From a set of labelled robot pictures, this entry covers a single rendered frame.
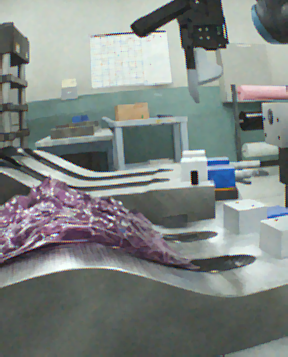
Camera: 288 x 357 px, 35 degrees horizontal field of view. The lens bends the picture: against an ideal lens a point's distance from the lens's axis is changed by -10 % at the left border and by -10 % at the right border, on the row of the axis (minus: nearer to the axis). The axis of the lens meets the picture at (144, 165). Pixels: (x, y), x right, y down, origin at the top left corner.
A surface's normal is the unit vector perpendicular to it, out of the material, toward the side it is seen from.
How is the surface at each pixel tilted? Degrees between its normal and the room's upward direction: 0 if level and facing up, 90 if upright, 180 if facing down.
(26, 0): 90
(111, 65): 90
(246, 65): 90
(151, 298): 90
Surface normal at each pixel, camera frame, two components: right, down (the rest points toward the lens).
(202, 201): -0.11, 0.12
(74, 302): 0.19, 0.09
